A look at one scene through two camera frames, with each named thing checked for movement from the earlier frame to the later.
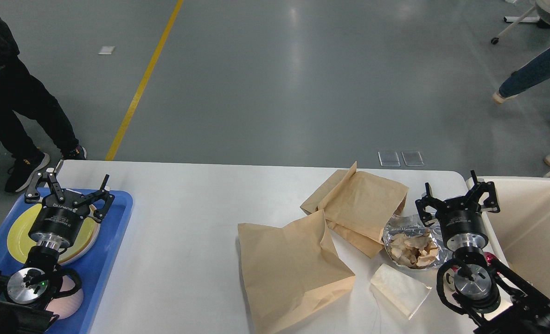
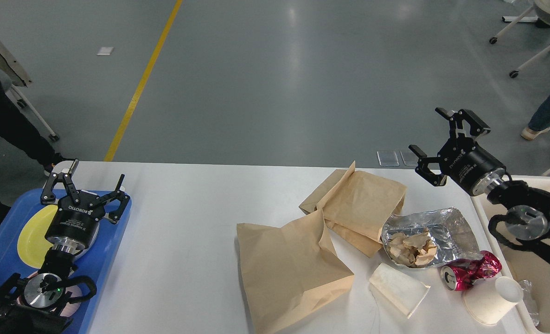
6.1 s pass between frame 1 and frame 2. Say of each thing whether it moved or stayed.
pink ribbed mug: stayed
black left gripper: moved
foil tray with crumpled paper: stayed
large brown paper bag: stayed
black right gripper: moved
